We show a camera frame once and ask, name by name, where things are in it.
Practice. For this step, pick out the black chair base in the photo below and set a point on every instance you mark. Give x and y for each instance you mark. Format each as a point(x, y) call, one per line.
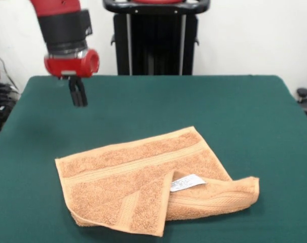
point(303, 92)

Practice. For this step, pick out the tan terry towel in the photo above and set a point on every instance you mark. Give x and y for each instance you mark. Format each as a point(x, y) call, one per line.
point(118, 192)

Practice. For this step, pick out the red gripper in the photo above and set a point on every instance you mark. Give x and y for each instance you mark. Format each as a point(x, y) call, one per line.
point(70, 66)

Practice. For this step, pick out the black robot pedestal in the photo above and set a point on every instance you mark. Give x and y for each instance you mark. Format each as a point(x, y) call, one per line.
point(156, 38)

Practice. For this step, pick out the dark green tablecloth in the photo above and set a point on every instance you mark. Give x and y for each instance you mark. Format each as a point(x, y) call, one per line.
point(194, 101)

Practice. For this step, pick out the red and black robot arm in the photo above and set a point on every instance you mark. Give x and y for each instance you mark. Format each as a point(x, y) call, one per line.
point(62, 25)

